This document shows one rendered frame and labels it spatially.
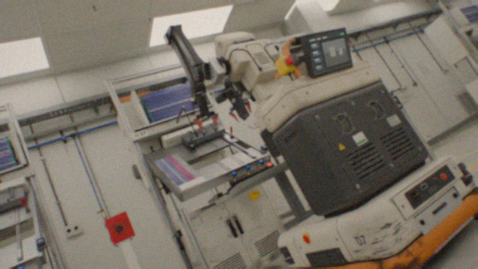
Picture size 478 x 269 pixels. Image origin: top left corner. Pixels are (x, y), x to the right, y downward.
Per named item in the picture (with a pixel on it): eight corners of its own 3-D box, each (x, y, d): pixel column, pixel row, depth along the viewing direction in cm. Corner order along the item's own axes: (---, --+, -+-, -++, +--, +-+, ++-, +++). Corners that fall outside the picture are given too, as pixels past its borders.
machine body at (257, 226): (299, 255, 240) (259, 179, 253) (217, 308, 208) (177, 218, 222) (264, 260, 296) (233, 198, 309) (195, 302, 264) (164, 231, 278)
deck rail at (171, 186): (184, 201, 200) (182, 193, 197) (181, 202, 199) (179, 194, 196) (146, 159, 256) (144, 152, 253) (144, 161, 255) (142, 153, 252)
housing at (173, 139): (221, 135, 283) (219, 120, 277) (169, 155, 261) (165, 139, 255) (216, 133, 289) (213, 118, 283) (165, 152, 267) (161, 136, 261)
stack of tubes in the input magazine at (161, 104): (208, 105, 281) (195, 79, 287) (152, 122, 258) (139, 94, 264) (205, 111, 292) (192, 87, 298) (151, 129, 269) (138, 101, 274)
